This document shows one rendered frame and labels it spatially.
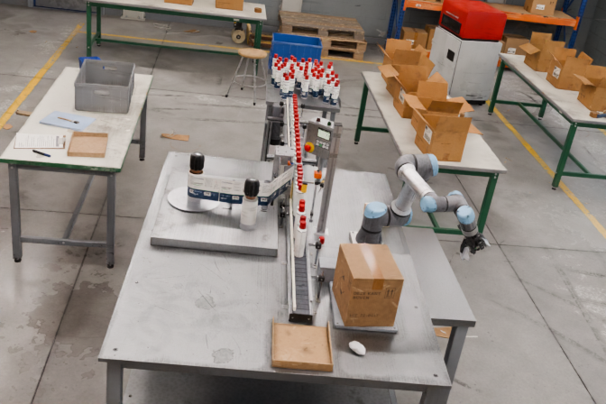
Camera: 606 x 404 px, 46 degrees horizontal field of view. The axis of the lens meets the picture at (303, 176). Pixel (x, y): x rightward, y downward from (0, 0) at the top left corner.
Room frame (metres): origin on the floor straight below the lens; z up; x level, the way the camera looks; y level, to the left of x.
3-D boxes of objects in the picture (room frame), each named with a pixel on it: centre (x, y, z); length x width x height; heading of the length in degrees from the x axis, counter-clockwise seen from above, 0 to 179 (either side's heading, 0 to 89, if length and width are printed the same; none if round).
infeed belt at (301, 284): (3.52, -0.01, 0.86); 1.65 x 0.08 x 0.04; 5
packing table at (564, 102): (7.64, -2.71, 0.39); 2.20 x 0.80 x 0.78; 8
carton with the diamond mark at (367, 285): (2.86, -0.37, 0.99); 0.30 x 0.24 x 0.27; 13
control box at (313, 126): (3.64, -0.08, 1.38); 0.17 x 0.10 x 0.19; 60
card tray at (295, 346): (2.53, -0.10, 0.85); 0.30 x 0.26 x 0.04; 5
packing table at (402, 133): (6.03, -0.98, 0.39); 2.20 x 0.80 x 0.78; 8
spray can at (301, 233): (3.20, -0.04, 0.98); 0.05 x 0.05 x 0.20
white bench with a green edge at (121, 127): (4.95, 1.67, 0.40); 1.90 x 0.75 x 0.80; 8
